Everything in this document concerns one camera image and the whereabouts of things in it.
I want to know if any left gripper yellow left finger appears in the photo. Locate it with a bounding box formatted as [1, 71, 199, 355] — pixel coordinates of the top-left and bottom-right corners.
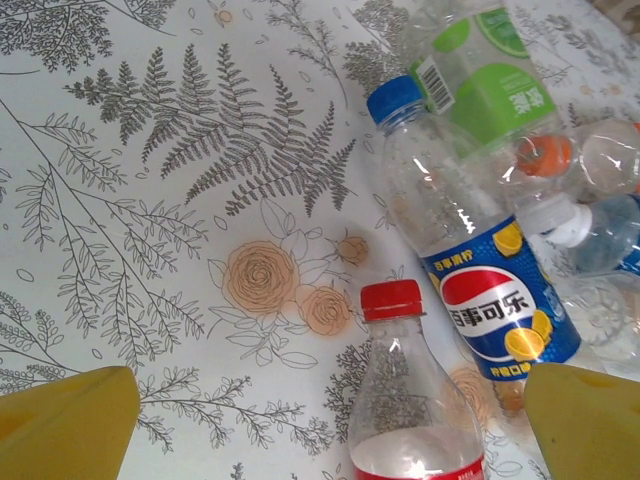
[0, 365, 142, 480]

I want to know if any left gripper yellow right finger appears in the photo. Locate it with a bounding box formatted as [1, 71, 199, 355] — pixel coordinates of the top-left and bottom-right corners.
[522, 362, 640, 480]

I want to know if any Pepsi bottle blue cap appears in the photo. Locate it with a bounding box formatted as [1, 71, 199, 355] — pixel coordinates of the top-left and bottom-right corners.
[365, 74, 585, 419]

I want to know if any Coca-Cola bottle red cap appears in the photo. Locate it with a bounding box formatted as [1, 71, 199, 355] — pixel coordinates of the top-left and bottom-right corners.
[347, 278, 487, 480]

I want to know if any blue label white cap bottle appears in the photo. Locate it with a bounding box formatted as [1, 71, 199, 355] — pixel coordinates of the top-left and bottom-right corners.
[514, 192, 640, 281]

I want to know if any orange cap orange label bottle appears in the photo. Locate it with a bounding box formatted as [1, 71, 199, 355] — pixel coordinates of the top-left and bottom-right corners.
[502, 118, 640, 201]

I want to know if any green label clear bottle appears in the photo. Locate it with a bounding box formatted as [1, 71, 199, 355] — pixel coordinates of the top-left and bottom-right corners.
[399, 0, 560, 160]

